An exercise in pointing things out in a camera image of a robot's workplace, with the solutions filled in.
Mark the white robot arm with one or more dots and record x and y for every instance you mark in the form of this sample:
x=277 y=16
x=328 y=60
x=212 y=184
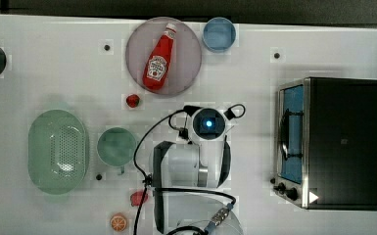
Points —
x=186 y=175

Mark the green mug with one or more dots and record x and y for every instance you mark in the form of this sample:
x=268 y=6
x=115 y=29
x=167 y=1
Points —
x=115 y=148

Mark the red ketchup bottle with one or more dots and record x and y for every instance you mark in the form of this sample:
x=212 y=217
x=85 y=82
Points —
x=158 y=63

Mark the grey round plate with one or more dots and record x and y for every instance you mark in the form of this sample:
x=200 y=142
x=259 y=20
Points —
x=186 y=57

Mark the blue cup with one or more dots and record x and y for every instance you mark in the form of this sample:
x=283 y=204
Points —
x=219 y=34

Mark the red strawberry toy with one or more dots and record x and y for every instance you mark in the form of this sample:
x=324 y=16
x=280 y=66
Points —
x=138 y=198

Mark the orange slice toy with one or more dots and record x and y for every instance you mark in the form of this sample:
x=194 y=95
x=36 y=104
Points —
x=118 y=222

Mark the green perforated colander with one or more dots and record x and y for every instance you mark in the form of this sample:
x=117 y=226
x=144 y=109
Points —
x=58 y=152

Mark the black steel toaster oven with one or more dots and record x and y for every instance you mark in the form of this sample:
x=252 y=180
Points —
x=326 y=144

